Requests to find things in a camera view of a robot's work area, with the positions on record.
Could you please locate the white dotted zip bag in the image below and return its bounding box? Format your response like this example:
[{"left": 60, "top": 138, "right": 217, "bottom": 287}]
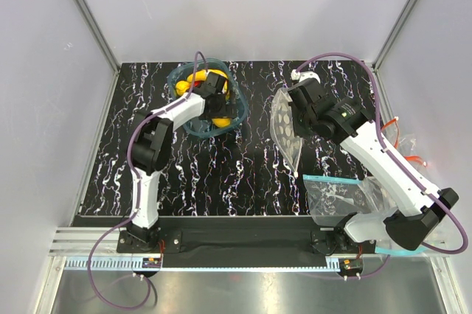
[{"left": 269, "top": 88, "right": 302, "bottom": 178}]

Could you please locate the small yellow fruit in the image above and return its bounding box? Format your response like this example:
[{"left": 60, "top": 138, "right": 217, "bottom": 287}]
[{"left": 175, "top": 80, "right": 191, "bottom": 97}]

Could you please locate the yellow banana bunch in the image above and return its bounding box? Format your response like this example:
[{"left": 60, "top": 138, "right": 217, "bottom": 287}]
[{"left": 187, "top": 69, "right": 230, "bottom": 99}]

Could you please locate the teal plastic food container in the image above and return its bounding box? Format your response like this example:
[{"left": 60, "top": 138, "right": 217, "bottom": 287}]
[{"left": 167, "top": 58, "right": 249, "bottom": 139}]

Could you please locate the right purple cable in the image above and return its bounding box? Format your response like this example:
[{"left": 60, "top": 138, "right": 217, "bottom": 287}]
[{"left": 289, "top": 52, "right": 468, "bottom": 280}]

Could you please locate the orange zipper clear bag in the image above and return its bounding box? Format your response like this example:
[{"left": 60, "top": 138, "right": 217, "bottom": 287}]
[{"left": 381, "top": 116, "right": 428, "bottom": 171}]

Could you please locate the pile of clear bags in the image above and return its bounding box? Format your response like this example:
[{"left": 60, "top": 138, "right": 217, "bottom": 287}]
[{"left": 383, "top": 203, "right": 445, "bottom": 251}]

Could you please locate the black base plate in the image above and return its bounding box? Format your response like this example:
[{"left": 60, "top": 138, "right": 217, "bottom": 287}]
[{"left": 117, "top": 216, "right": 375, "bottom": 263}]

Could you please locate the slotted cable duct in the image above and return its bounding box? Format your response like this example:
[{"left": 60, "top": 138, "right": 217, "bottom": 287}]
[{"left": 65, "top": 255, "right": 341, "bottom": 273}]

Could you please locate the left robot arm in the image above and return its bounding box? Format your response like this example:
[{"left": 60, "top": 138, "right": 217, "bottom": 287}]
[{"left": 126, "top": 69, "right": 236, "bottom": 252}]

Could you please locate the teal zipper clear bag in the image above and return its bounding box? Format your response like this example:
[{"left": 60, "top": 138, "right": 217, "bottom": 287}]
[{"left": 302, "top": 175, "right": 388, "bottom": 226}]

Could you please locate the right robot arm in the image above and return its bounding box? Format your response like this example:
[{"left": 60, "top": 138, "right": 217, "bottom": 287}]
[{"left": 288, "top": 78, "right": 459, "bottom": 253}]

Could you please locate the purple cable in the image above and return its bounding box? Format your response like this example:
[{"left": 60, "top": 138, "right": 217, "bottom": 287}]
[
  {"left": 289, "top": 52, "right": 468, "bottom": 280},
  {"left": 84, "top": 50, "right": 209, "bottom": 310}
]

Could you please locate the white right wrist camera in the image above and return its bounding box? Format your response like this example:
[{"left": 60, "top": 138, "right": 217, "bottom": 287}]
[{"left": 291, "top": 69, "right": 321, "bottom": 86}]

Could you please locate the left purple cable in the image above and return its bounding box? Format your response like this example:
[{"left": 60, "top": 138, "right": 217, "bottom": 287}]
[{"left": 84, "top": 50, "right": 209, "bottom": 310}]

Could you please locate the yellow lemon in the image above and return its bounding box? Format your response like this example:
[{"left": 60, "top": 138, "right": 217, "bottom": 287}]
[{"left": 212, "top": 117, "right": 232, "bottom": 128}]

